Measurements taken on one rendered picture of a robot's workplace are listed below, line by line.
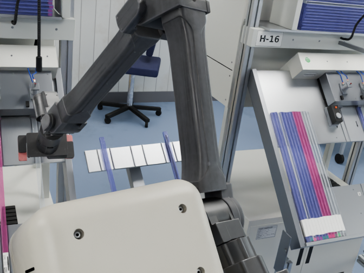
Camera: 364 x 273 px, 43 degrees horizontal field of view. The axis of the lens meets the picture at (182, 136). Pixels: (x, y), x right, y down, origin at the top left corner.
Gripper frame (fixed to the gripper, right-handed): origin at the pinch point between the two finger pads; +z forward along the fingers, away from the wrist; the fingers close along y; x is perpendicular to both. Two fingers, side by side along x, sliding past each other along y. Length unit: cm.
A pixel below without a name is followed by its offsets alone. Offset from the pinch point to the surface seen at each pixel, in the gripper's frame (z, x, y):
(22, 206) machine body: 63, 0, 2
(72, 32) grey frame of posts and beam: 3.7, -42.5, -12.1
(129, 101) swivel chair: 269, -139, -117
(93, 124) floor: 270, -116, -80
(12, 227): 13.8, 16.7, 8.3
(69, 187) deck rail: 12.9, 6.4, -8.5
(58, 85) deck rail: 14.2, -28.4, -8.1
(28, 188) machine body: 72, -9, -2
